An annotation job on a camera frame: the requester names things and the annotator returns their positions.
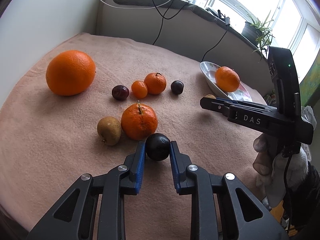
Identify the green printed bag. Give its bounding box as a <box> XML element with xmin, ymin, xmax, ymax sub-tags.
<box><xmin>264</xmin><ymin>92</ymin><xmax>277</xmax><ymax>107</ymax></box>

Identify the white floral plate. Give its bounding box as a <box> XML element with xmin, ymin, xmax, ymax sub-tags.
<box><xmin>200</xmin><ymin>61</ymin><xmax>253</xmax><ymax>102</ymax></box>

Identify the black hanging cable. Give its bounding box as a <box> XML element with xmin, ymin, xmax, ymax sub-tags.
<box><xmin>201</xmin><ymin>23</ymin><xmax>230</xmax><ymax>63</ymax></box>

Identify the dark red plum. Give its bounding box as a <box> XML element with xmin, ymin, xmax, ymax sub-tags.
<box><xmin>112</xmin><ymin>85</ymin><xmax>130</xmax><ymax>101</ymax></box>

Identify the tiny orange kumquat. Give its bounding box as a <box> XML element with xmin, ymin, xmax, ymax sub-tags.
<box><xmin>131</xmin><ymin>80</ymin><xmax>148</xmax><ymax>99</ymax></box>

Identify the pink towel table cover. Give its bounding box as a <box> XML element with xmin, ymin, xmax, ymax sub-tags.
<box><xmin>1</xmin><ymin>34</ymin><xmax>265</xmax><ymax>230</ymax></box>

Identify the grey windowsill cloth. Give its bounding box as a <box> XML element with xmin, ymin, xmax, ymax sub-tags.
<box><xmin>112</xmin><ymin>0</ymin><xmax>270</xmax><ymax>55</ymax></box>

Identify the brown kiwi fruit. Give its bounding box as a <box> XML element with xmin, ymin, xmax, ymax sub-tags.
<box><xmin>97</xmin><ymin>116</ymin><xmax>121</xmax><ymax>146</ymax></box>

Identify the potted spider plant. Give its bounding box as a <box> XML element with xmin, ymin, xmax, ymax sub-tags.
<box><xmin>238</xmin><ymin>5</ymin><xmax>274</xmax><ymax>59</ymax></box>

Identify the small stemmed tangerine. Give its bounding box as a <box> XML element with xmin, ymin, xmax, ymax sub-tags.
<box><xmin>144</xmin><ymin>73</ymin><xmax>167</xmax><ymax>95</ymax></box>

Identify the large mandarin with dark spots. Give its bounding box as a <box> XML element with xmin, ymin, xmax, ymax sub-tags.
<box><xmin>215</xmin><ymin>66</ymin><xmax>240</xmax><ymax>93</ymax></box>

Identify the small brown kiwi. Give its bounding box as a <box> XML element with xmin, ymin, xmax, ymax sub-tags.
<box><xmin>205</xmin><ymin>94</ymin><xmax>216</xmax><ymax>99</ymax></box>

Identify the dark purple plum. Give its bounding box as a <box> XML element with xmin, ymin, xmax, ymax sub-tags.
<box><xmin>170</xmin><ymin>80</ymin><xmax>184</xmax><ymax>95</ymax></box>

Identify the large smooth orange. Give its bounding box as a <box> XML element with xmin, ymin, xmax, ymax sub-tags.
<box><xmin>46</xmin><ymin>50</ymin><xmax>96</xmax><ymax>96</ymax></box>

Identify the black round plum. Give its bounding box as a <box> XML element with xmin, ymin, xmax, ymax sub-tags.
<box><xmin>145</xmin><ymin>133</ymin><xmax>171</xmax><ymax>161</ymax></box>

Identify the black device on windowsill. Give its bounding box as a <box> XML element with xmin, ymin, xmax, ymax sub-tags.
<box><xmin>206</xmin><ymin>7</ymin><xmax>230</xmax><ymax>26</ymax></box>

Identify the right hand in white glove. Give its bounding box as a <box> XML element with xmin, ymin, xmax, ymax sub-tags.
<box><xmin>253</xmin><ymin>133</ymin><xmax>311</xmax><ymax>207</ymax></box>

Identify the black looped cable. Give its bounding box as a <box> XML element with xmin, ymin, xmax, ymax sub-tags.
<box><xmin>121</xmin><ymin>0</ymin><xmax>190</xmax><ymax>46</ymax></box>

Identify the medium stemmed mandarin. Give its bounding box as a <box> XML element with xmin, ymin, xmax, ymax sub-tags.
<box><xmin>121</xmin><ymin>101</ymin><xmax>158</xmax><ymax>140</ymax></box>

